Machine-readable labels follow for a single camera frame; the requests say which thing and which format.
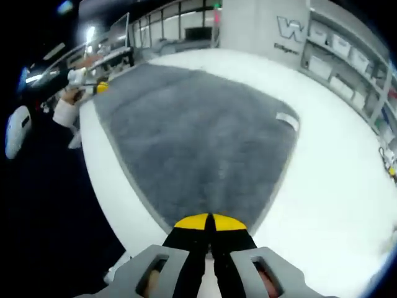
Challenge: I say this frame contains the white yellow small device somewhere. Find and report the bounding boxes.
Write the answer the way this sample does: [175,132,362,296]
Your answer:
[377,145,397,181]

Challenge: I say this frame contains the person's left hand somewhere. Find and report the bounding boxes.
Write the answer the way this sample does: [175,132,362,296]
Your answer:
[59,87,85,106]

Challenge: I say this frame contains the grey black equipment cabinet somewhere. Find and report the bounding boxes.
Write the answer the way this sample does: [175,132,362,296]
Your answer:
[151,37,216,57]

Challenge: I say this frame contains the grey metal shelving unit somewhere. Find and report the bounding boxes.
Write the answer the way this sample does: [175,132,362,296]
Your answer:
[298,4,397,137]

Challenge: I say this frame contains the curved computer monitor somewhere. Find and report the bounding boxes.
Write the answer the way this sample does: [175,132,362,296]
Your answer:
[109,12,131,53]

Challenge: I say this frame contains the black standing screen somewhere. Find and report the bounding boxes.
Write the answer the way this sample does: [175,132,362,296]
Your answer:
[184,27,213,42]

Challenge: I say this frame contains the white chest-worn device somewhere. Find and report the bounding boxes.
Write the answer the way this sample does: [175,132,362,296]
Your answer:
[4,104,32,160]

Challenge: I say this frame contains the grey towel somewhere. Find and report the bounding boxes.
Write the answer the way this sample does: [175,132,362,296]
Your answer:
[92,61,301,237]

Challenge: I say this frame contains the row of white storage boxes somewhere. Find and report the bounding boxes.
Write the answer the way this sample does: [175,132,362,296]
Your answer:
[310,18,397,137]

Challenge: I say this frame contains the grey computer desk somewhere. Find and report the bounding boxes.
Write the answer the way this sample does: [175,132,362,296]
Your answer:
[70,46,136,77]

